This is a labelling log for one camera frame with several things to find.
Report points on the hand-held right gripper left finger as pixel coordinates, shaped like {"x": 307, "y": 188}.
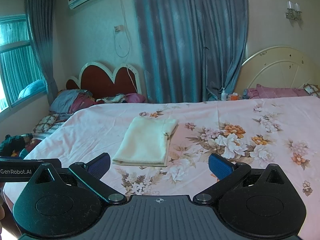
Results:
{"x": 100, "y": 165}

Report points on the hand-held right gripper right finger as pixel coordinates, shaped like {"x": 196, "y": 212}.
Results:
{"x": 221, "y": 167}

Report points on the white knit sweater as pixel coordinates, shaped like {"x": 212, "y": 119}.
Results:
{"x": 147, "y": 140}

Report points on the dark clothes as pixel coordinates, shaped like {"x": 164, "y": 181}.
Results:
{"x": 15, "y": 143}

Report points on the pile of mixed clothes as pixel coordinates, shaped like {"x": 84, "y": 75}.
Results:
{"x": 111, "y": 99}

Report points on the pink floral bed sheet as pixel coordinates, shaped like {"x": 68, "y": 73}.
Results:
{"x": 212, "y": 115}

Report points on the checkered pillow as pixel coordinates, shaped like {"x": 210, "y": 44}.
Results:
{"x": 312, "y": 90}
{"x": 46, "y": 123}

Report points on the white pump bottle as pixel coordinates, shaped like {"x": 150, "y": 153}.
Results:
{"x": 223, "y": 95}

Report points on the orange box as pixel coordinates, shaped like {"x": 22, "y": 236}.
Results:
{"x": 233, "y": 96}

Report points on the pile of bedding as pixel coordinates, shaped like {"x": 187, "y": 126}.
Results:
{"x": 63, "y": 101}

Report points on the magenta cloth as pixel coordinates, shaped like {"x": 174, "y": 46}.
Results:
{"x": 136, "y": 98}

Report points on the small blue item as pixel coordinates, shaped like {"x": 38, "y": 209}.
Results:
{"x": 245, "y": 93}

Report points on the red heart-shaped headboard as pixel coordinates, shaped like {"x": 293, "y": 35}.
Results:
{"x": 100, "y": 82}

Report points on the purple pillow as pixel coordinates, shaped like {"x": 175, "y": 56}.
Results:
{"x": 277, "y": 92}

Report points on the window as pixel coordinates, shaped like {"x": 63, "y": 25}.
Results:
{"x": 17, "y": 67}

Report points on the cream round headboard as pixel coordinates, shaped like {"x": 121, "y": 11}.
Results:
{"x": 280, "y": 67}

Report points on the blue-grey wide curtain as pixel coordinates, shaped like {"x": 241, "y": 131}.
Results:
{"x": 190, "y": 42}

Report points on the blue-grey window curtain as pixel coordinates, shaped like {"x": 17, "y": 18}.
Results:
{"x": 41, "y": 42}

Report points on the wall socket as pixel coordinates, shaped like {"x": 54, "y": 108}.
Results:
{"x": 118, "y": 28}

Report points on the wall lamp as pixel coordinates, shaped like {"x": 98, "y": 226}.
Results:
{"x": 293, "y": 10}

